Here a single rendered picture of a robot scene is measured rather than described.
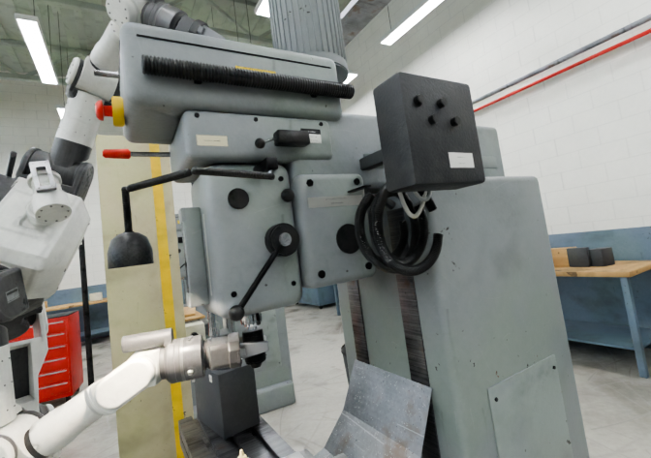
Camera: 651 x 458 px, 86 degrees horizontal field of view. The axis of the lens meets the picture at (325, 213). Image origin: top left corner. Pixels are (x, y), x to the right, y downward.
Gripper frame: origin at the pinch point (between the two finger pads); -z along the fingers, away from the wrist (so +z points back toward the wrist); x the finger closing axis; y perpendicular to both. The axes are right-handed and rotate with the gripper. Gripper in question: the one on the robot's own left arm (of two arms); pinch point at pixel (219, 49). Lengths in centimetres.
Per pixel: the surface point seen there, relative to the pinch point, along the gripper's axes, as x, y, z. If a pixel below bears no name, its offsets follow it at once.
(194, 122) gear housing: 17.3, -21.5, -11.3
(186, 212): 9.6, -38.4, -15.3
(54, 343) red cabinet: -338, -276, 178
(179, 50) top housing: 18.7, -10.5, -2.9
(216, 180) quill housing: 13.9, -29.6, -19.3
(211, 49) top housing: 15.6, -6.5, -6.7
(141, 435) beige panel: -136, -183, -1
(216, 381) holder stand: -25, -83, -35
